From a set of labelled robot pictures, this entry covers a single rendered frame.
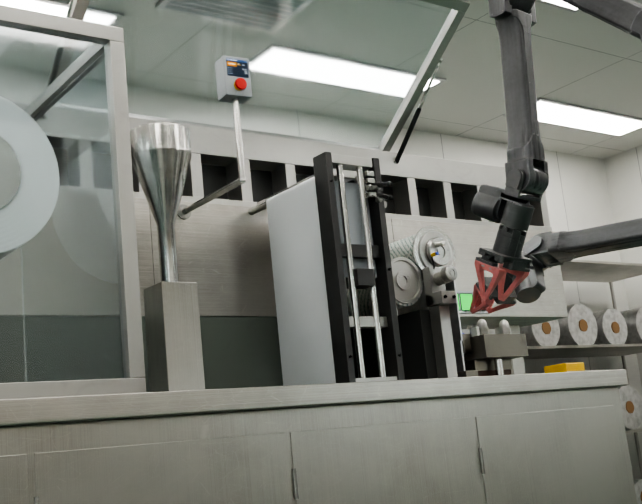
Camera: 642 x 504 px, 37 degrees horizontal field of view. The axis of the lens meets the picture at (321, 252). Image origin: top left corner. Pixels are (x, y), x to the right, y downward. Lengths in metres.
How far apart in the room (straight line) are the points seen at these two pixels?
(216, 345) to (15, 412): 0.98
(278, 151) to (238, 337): 0.56
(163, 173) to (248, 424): 0.67
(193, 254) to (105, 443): 0.93
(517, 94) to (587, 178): 5.71
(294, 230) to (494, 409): 0.66
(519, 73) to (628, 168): 5.80
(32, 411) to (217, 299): 1.00
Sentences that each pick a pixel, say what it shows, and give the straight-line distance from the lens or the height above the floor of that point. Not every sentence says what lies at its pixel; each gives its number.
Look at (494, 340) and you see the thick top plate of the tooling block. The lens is 2.59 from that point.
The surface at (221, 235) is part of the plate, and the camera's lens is 2.56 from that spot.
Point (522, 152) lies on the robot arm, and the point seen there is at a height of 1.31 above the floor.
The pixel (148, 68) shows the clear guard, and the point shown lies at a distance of 2.51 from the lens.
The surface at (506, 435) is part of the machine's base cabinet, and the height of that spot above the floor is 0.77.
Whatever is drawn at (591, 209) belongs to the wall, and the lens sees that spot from 7.64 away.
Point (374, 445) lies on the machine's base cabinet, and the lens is 1.98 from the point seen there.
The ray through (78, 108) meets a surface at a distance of 1.85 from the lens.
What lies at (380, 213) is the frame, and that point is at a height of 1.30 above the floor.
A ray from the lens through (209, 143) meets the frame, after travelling 2.63.
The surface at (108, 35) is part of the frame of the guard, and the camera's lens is 1.92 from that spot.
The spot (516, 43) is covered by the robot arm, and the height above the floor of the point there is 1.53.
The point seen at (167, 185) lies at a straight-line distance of 2.21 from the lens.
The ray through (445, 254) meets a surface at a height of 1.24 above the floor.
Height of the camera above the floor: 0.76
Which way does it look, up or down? 12 degrees up
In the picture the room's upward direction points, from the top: 6 degrees counter-clockwise
